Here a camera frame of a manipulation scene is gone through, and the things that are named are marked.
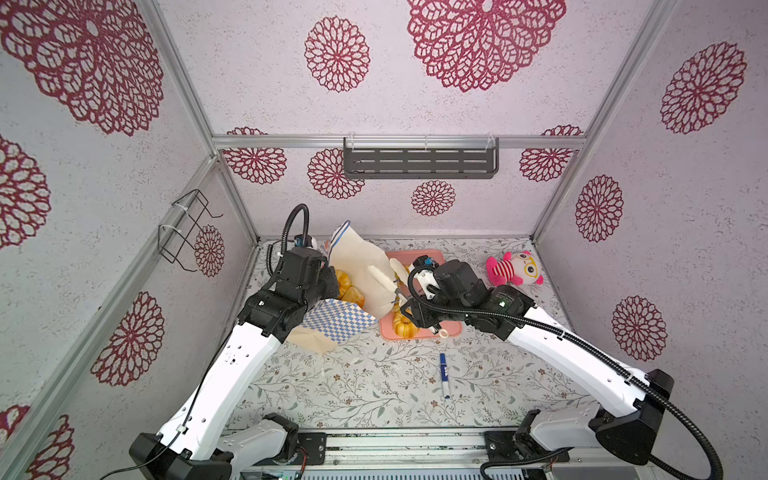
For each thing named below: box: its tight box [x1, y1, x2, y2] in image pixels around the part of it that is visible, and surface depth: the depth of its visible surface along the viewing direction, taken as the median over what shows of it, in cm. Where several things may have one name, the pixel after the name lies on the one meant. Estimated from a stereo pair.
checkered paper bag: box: [287, 220, 398, 353], surface depth 79 cm
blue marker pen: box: [440, 353, 451, 400], surface depth 87 cm
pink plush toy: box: [486, 250, 545, 287], surface depth 105 cm
